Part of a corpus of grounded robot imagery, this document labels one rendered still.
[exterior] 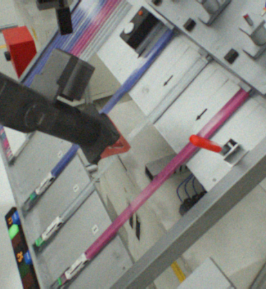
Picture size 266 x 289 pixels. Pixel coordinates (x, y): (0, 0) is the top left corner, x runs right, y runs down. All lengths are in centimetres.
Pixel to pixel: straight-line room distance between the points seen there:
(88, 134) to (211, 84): 22
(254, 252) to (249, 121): 46
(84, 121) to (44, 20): 137
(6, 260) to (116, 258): 106
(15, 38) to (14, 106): 97
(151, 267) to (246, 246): 40
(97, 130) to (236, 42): 25
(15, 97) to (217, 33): 31
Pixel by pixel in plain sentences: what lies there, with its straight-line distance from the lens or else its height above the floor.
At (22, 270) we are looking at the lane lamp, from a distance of 86.
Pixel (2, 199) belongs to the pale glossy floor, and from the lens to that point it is 184.
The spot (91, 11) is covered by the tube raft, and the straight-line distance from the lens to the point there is 92.
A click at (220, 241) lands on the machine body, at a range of 92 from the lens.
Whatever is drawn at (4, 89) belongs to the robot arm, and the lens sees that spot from 42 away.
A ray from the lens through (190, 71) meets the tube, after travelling 61.
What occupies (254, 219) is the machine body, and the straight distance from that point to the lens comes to 98.
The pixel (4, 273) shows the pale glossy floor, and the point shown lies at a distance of 162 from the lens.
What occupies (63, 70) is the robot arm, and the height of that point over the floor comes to 114.
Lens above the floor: 140
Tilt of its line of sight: 45 degrees down
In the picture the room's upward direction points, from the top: straight up
